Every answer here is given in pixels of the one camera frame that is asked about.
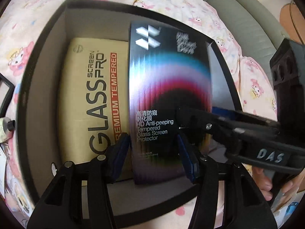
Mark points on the grey sofa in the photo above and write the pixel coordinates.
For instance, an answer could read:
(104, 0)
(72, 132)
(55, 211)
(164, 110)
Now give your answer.
(238, 16)

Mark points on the black box lid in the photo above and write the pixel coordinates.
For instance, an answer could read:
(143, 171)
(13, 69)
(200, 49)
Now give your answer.
(6, 85)

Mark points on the tan screen protector box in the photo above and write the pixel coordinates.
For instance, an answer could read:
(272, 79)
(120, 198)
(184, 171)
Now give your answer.
(78, 100)

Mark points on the large black box container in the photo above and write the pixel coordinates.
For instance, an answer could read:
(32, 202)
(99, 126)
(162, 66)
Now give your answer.
(40, 88)

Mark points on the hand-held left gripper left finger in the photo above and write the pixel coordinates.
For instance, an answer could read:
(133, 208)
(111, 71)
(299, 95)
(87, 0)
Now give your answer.
(119, 153)

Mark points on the white tube with black cap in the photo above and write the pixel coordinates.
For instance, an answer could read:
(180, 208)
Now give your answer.
(5, 127)

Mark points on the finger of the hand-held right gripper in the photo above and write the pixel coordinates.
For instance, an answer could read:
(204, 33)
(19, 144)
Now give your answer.
(224, 112)
(202, 121)

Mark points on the person's right hand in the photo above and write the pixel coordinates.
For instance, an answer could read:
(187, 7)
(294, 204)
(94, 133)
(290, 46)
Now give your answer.
(262, 182)

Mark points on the black iridescent screen protector box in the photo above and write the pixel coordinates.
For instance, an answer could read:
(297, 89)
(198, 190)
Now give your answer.
(166, 76)

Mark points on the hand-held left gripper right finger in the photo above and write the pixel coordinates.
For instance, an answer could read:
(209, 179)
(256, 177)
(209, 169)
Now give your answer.
(187, 156)

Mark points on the shiny printed packet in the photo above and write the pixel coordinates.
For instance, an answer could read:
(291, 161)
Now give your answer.
(287, 205)

